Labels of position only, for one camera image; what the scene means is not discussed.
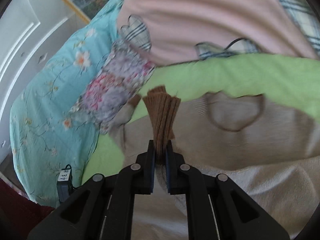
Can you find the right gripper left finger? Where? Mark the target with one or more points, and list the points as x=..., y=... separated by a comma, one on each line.
x=138, y=177

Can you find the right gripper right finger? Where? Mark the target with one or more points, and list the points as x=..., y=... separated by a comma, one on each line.
x=182, y=178

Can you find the beige knit sweater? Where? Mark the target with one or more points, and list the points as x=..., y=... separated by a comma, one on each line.
x=269, y=150

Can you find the black box with label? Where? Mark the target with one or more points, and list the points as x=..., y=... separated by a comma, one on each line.
x=64, y=184

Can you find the turquoise floral quilt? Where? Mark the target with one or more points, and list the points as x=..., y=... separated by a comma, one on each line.
x=44, y=136

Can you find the purple floral pillow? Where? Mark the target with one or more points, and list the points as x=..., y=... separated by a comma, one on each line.
x=123, y=73

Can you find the green bed sheet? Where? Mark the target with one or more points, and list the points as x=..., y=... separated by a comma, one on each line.
x=287, y=81

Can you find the pink quilt with plaid hearts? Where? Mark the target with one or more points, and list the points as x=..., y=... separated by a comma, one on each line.
x=176, y=31

